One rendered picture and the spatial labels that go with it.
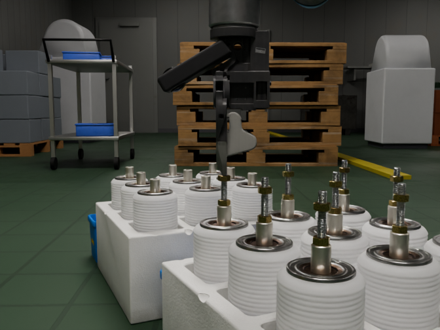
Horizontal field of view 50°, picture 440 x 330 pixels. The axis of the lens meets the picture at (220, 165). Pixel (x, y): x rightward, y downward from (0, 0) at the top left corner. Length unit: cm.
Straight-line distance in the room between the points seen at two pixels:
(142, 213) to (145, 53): 834
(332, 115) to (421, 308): 317
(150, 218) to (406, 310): 57
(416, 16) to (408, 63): 456
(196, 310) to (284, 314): 18
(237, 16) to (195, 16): 868
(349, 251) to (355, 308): 15
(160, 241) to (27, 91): 386
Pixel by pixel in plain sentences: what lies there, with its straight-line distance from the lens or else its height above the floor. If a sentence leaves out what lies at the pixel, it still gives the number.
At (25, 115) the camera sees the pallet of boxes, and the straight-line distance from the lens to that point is 473.
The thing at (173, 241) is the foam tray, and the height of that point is 16.
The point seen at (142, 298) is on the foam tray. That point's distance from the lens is 99.
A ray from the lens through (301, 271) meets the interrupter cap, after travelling 53.
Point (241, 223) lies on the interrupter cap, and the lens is 73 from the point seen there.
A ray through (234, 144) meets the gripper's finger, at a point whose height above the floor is 38.
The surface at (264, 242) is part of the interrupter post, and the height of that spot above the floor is 26.
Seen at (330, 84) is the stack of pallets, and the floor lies 62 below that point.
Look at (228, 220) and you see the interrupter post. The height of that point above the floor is 26.
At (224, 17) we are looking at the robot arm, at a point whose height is 56.
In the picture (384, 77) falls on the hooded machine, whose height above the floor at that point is 79.
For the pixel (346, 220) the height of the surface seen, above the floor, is 24.
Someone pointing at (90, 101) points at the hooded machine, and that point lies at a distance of 642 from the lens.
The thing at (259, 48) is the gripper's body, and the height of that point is 52.
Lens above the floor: 43
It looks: 7 degrees down
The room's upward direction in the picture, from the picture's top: straight up
